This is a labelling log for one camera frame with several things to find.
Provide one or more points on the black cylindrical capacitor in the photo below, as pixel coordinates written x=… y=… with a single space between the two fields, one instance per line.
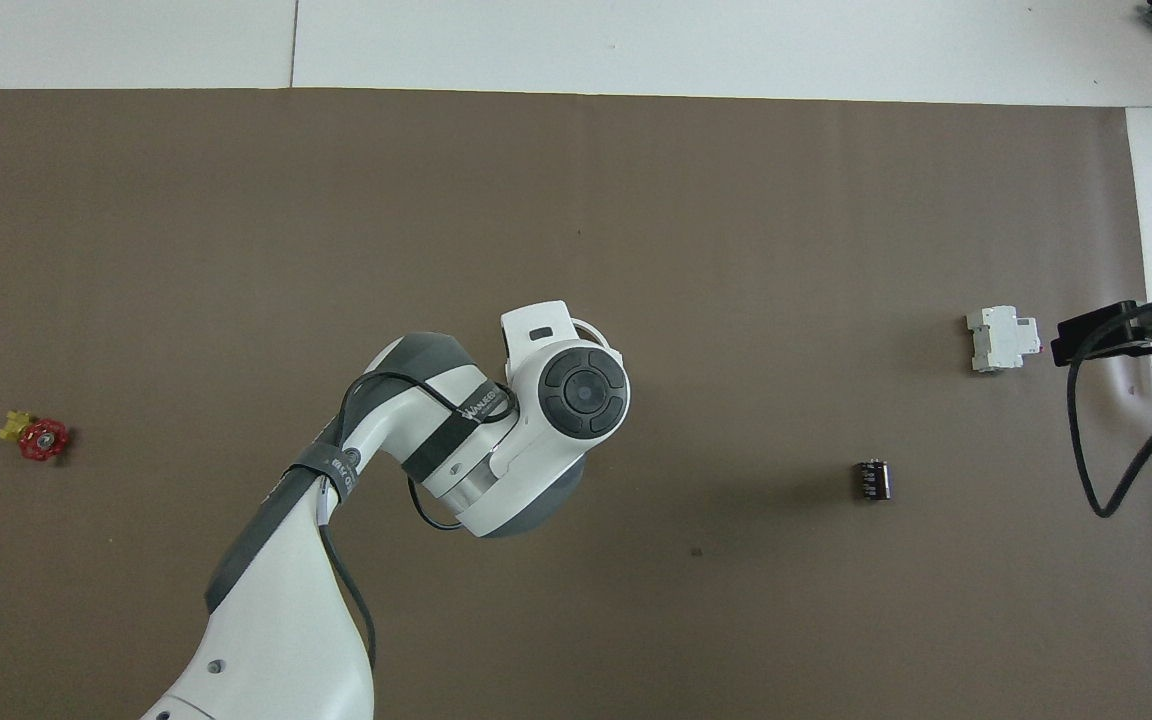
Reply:
x=873 y=480

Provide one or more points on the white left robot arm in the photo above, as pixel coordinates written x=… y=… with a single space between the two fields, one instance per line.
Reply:
x=276 y=630

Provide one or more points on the brown paper mat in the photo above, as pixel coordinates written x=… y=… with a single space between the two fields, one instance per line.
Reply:
x=236 y=200

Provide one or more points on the white circuit breaker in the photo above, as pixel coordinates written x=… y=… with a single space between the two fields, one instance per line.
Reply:
x=1001 y=340

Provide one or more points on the red and yellow valve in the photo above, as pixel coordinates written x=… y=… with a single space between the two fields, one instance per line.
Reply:
x=42 y=440

